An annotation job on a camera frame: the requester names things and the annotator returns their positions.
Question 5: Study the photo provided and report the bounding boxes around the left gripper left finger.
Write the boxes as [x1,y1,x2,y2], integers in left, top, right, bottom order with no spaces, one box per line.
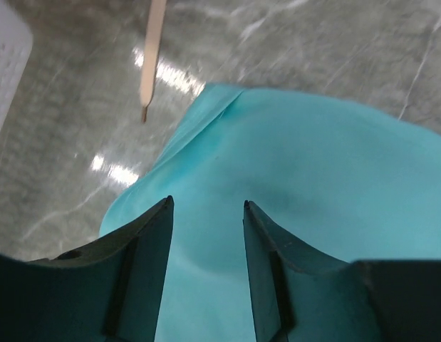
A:
[27,195,175,342]

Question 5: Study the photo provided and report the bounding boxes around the white plastic laundry basket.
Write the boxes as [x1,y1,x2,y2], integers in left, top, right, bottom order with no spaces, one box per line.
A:
[0,0,33,132]

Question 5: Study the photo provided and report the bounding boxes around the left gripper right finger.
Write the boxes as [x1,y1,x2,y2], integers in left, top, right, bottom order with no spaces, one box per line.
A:
[242,199,353,342]

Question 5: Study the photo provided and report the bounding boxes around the teal t shirt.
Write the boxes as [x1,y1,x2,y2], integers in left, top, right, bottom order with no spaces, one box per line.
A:
[100,84,441,341]

